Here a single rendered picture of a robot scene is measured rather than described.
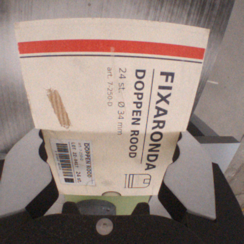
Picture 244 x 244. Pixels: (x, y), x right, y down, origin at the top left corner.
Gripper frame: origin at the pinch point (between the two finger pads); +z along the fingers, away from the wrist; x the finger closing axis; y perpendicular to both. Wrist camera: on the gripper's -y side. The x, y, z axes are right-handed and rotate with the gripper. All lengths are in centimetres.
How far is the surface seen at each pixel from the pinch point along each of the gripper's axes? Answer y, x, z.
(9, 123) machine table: 10.3, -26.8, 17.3
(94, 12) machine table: -12.5, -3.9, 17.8
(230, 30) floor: -30, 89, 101
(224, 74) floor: 6, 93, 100
